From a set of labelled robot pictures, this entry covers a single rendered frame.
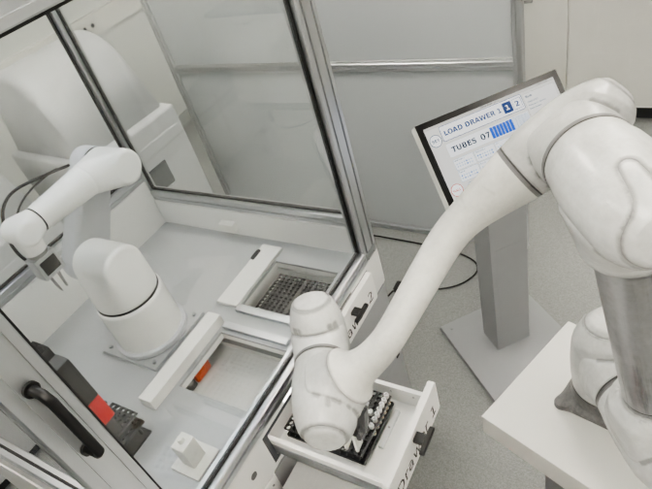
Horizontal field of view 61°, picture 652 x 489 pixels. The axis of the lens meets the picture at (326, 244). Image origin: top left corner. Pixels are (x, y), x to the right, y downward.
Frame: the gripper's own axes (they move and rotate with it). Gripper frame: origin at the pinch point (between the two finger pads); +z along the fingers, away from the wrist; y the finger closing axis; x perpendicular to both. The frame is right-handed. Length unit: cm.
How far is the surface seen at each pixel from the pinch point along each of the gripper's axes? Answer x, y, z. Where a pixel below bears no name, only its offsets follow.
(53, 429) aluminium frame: 37, 27, -44
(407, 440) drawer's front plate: -4.8, -11.4, 4.1
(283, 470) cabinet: 0.9, 23.2, 21.3
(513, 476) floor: -56, -26, 93
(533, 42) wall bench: -306, -7, 16
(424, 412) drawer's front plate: -13.7, -12.8, 5.3
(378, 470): -1.3, -3.9, 13.6
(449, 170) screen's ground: -90, -4, -17
